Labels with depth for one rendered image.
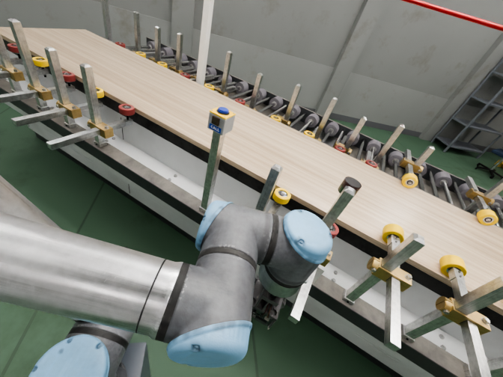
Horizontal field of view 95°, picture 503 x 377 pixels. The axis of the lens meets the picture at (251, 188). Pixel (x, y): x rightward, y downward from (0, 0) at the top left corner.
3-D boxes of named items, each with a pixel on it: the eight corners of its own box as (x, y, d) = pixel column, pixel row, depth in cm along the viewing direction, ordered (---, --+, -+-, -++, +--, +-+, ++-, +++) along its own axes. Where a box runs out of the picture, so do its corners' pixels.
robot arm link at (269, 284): (272, 239, 50) (314, 261, 48) (266, 252, 53) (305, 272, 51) (257, 273, 43) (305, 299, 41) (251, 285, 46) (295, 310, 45)
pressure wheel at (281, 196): (285, 215, 114) (294, 198, 106) (271, 215, 110) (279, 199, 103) (279, 203, 119) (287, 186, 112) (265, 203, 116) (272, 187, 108)
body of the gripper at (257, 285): (239, 313, 53) (253, 289, 45) (254, 281, 59) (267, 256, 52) (269, 330, 52) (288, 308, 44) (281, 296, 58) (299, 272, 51)
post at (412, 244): (346, 307, 100) (427, 244, 69) (337, 303, 101) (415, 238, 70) (346, 301, 102) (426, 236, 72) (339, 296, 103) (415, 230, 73)
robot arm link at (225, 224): (192, 237, 32) (278, 258, 33) (212, 185, 40) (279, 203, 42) (187, 271, 38) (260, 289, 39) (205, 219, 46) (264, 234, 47)
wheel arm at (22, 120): (18, 128, 111) (15, 120, 108) (13, 125, 112) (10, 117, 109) (103, 108, 143) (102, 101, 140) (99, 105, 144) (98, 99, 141)
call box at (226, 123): (221, 138, 84) (225, 118, 79) (206, 129, 86) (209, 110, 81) (232, 132, 89) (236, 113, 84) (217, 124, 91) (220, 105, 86)
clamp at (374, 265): (402, 293, 81) (412, 286, 78) (365, 271, 84) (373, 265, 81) (402, 280, 85) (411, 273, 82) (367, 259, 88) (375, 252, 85)
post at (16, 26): (43, 113, 142) (11, 19, 111) (39, 110, 143) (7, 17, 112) (49, 111, 144) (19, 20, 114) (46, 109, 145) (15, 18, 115)
